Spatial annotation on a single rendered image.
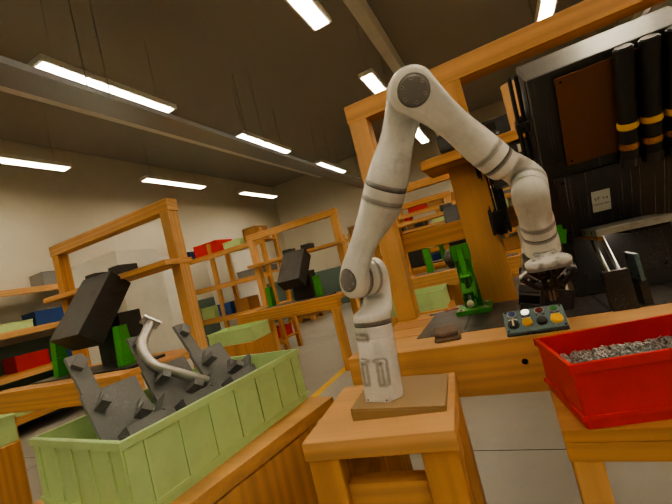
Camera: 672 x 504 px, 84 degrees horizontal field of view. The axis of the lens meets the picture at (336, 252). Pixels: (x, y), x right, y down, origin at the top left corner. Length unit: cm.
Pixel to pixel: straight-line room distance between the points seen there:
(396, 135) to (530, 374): 72
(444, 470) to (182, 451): 57
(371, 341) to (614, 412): 46
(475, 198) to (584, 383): 102
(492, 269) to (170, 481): 134
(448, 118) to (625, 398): 59
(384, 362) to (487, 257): 93
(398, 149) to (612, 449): 68
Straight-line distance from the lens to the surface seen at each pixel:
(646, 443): 90
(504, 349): 113
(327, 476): 90
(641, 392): 88
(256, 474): 109
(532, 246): 93
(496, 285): 171
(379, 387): 91
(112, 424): 122
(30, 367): 708
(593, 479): 92
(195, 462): 104
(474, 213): 169
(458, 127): 78
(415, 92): 75
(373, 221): 80
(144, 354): 128
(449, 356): 115
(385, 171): 79
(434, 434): 80
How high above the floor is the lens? 119
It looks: 3 degrees up
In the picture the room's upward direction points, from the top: 14 degrees counter-clockwise
